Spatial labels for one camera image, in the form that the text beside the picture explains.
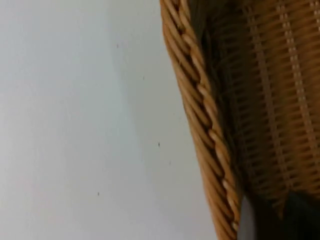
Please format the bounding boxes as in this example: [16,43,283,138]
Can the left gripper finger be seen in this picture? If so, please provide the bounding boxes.
[236,189,320,240]

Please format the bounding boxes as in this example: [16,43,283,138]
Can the pale brown wicker basket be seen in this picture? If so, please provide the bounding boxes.
[159,0,320,240]

